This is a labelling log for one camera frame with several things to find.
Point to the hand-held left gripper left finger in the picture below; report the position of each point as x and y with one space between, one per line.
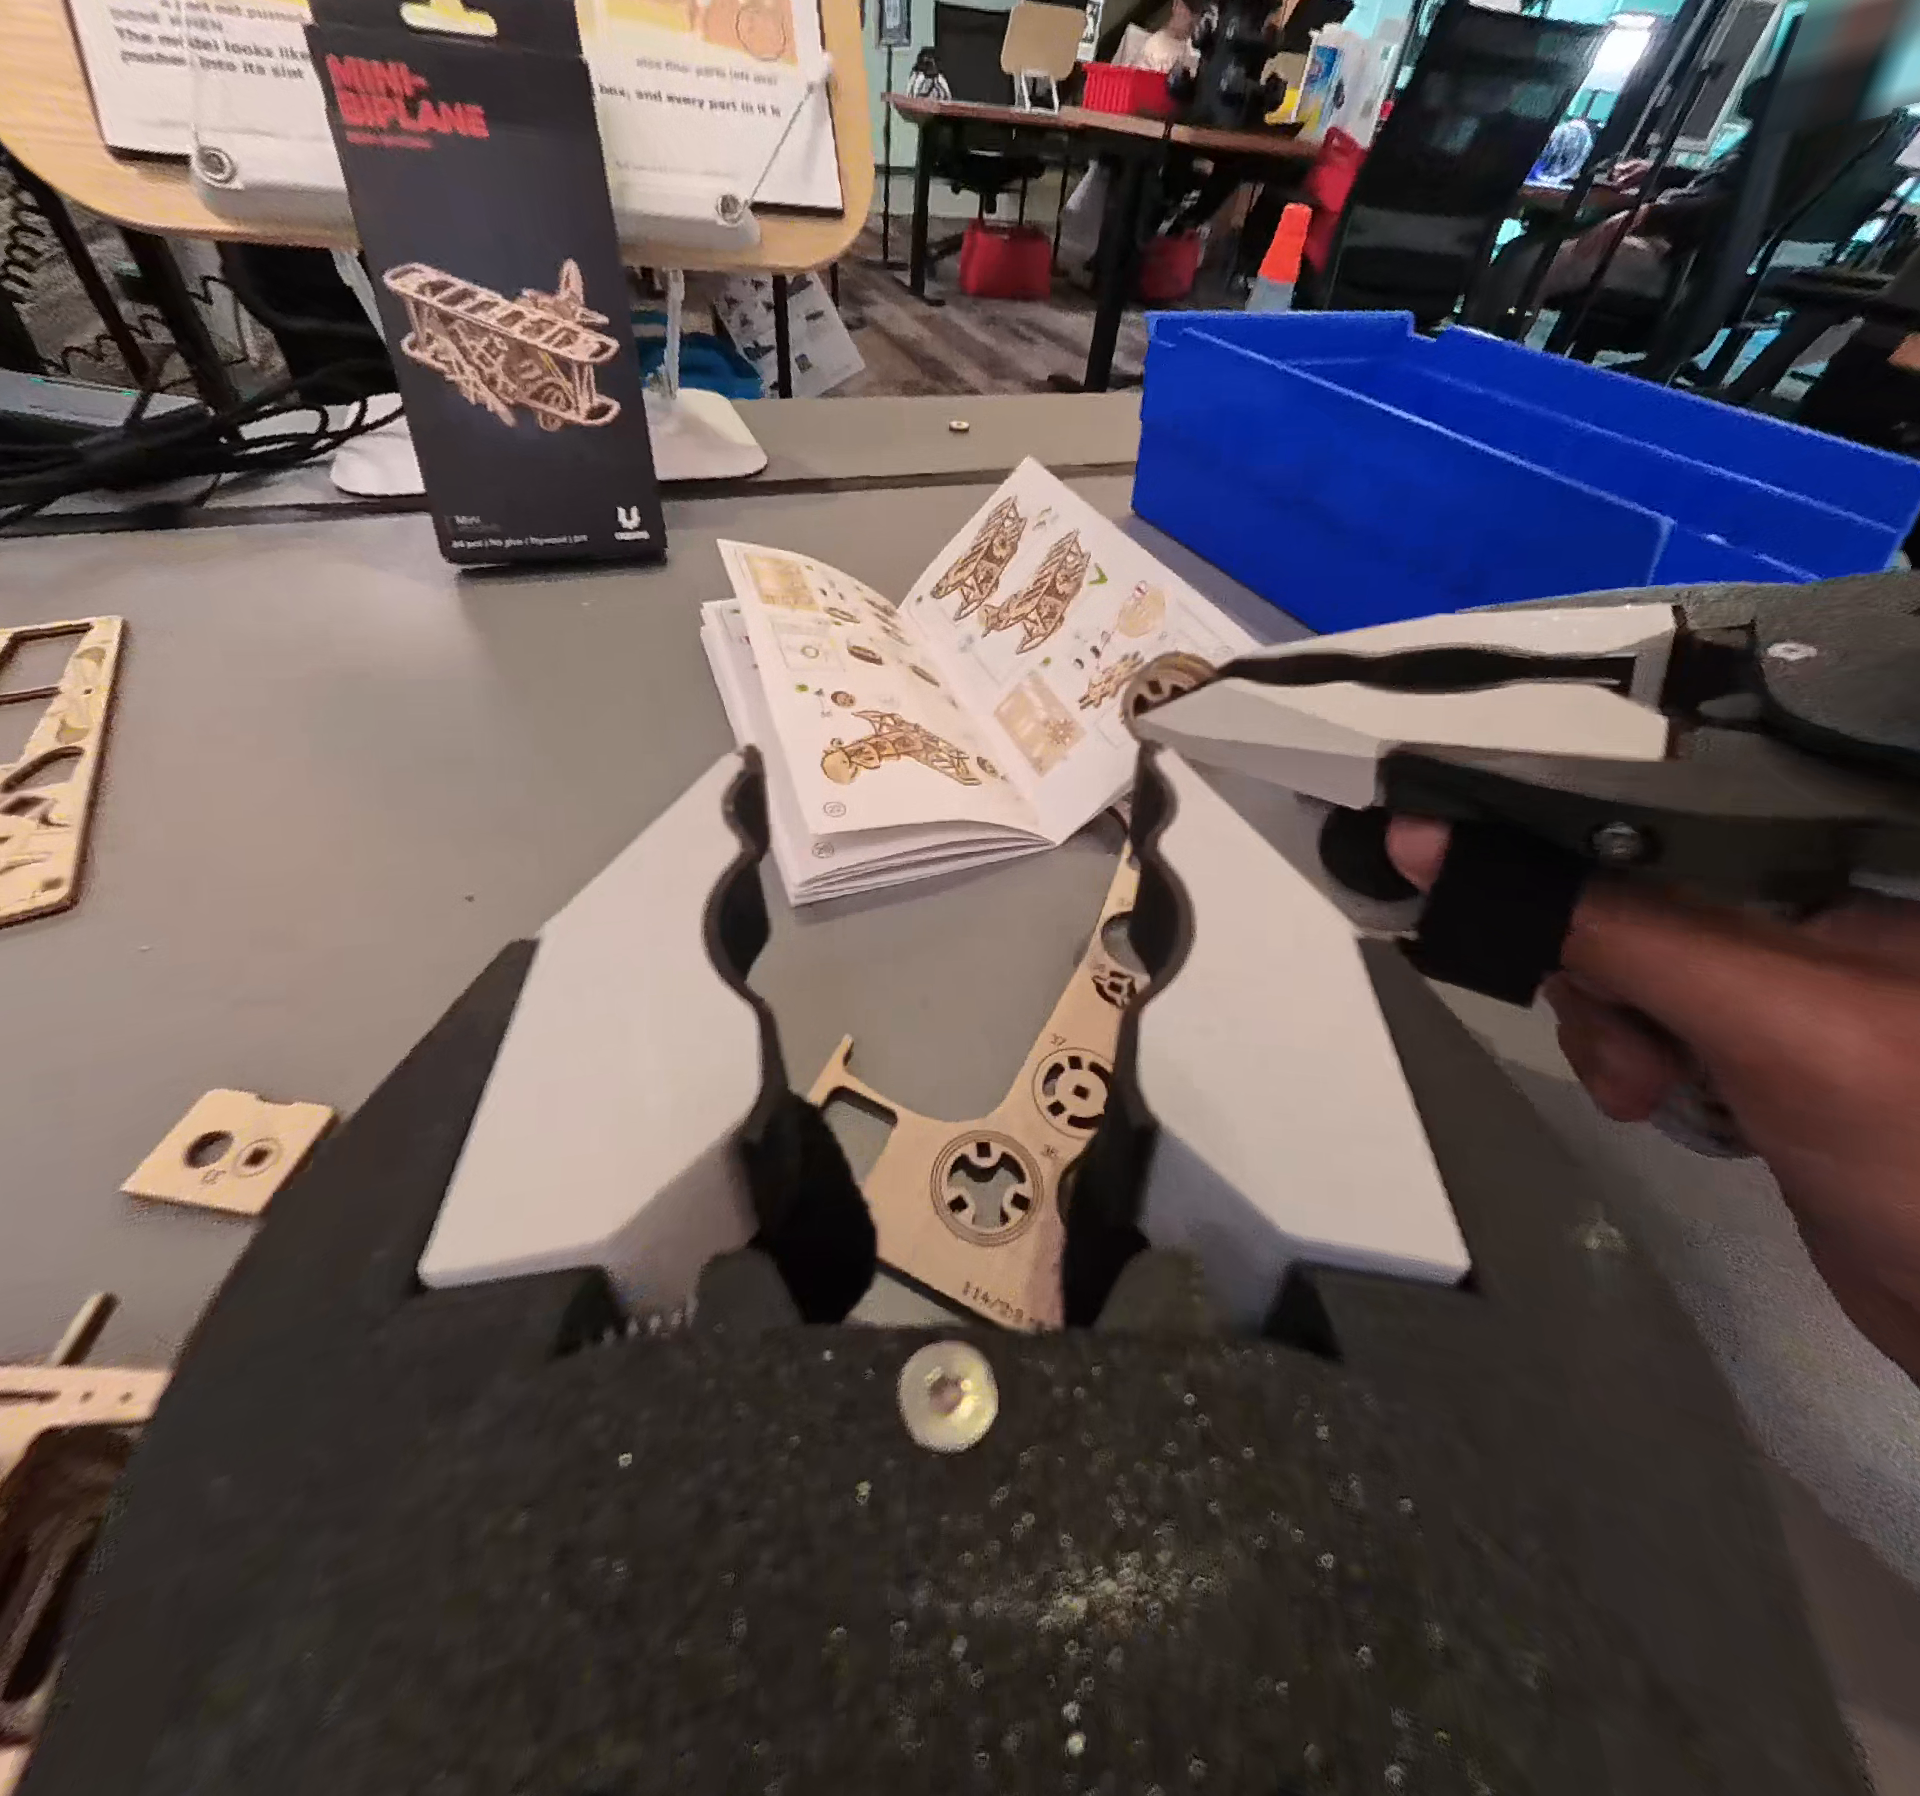
600 1076

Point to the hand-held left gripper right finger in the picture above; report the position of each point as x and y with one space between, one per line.
1291 1091

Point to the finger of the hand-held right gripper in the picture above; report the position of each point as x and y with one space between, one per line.
1469 633
1291 739

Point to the small wooden gear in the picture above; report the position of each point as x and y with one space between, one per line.
1186 665

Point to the wooden sheet with round cutouts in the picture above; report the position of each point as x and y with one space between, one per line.
907 1219

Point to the grey desk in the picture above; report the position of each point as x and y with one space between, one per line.
376 777

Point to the person's right hand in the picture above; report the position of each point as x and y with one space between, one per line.
1772 1032

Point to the blue plastic bin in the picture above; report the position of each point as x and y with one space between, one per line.
1350 478

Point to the instruction booklet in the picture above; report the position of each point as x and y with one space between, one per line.
901 686

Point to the orange traffic cone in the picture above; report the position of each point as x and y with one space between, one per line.
1284 263

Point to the small wooden sheet piece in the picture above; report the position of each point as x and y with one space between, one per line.
172 1173

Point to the red plastic bin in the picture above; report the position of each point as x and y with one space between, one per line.
1007 260
1128 89
1167 272

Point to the black office chair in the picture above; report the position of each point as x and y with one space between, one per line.
1441 160
972 49

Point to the wooden part sheet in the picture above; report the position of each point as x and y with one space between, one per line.
75 762

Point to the wooden pieces bottom left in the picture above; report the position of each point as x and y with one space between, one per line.
59 1408

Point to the printed paper sheet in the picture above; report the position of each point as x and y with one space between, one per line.
795 327

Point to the brown table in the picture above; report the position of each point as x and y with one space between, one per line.
1050 117

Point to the grey flat device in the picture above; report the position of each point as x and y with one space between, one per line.
90 404

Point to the black biplane kit box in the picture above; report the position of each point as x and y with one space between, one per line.
495 178

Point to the wooden document stand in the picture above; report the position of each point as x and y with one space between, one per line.
44 160

